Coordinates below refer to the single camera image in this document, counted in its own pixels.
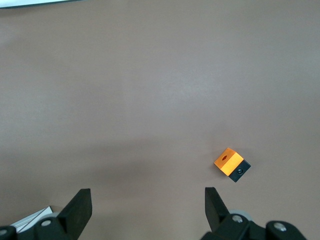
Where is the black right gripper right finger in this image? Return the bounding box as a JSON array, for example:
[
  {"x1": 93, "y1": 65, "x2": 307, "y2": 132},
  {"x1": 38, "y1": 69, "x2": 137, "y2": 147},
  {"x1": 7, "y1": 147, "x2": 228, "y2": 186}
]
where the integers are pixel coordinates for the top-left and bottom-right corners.
[{"x1": 201, "y1": 186, "x2": 307, "y2": 240}]

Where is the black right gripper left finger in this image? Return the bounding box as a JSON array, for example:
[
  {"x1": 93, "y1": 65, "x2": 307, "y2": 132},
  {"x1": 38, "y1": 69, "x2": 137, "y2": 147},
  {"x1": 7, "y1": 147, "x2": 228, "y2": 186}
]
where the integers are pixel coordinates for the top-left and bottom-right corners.
[{"x1": 0, "y1": 188, "x2": 93, "y2": 240}]

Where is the white drawer cabinet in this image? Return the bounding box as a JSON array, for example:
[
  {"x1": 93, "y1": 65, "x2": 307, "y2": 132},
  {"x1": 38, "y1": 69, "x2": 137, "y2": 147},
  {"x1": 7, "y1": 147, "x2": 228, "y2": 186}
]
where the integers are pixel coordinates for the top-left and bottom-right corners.
[{"x1": 12, "y1": 205, "x2": 55, "y2": 235}]

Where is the orange and black box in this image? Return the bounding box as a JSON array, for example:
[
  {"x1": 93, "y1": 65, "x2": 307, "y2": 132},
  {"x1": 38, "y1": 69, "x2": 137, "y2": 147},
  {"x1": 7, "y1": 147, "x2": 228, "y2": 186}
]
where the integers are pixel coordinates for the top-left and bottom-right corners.
[{"x1": 213, "y1": 147, "x2": 252, "y2": 184}]

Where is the white table edge rail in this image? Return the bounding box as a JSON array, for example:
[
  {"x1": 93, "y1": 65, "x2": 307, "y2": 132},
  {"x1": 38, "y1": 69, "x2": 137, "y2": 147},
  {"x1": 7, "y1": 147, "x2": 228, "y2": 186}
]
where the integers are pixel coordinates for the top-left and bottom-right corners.
[{"x1": 0, "y1": 0, "x2": 83, "y2": 10}]

